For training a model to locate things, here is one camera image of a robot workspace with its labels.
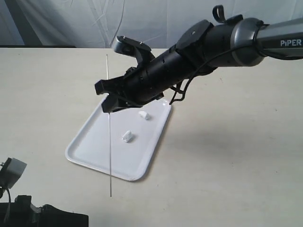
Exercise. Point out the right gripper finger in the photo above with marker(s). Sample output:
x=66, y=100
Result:
x=105, y=86
x=113, y=104

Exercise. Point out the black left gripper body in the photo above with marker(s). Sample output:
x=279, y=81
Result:
x=20, y=213

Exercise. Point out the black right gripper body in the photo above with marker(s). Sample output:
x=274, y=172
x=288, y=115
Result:
x=139, y=86

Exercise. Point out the white rectangular plastic tray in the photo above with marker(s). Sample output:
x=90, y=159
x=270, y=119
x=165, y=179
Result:
x=90, y=147

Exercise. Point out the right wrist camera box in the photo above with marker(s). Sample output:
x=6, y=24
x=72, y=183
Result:
x=132, y=48

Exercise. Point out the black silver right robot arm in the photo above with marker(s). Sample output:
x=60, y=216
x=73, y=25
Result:
x=204, y=47

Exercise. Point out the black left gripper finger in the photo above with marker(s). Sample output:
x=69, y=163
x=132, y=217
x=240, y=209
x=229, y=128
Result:
x=54, y=217

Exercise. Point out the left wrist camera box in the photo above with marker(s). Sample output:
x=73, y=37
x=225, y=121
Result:
x=10, y=172

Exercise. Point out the grey wrinkled backdrop cloth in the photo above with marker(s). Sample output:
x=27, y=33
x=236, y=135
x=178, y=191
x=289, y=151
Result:
x=95, y=23

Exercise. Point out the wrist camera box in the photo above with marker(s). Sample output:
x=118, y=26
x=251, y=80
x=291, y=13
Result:
x=132, y=48
x=10, y=172

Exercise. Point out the thin metal skewer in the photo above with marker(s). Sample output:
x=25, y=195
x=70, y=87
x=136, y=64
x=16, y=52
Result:
x=109, y=133

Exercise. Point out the white marshmallow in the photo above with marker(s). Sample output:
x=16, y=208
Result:
x=143, y=114
x=127, y=137

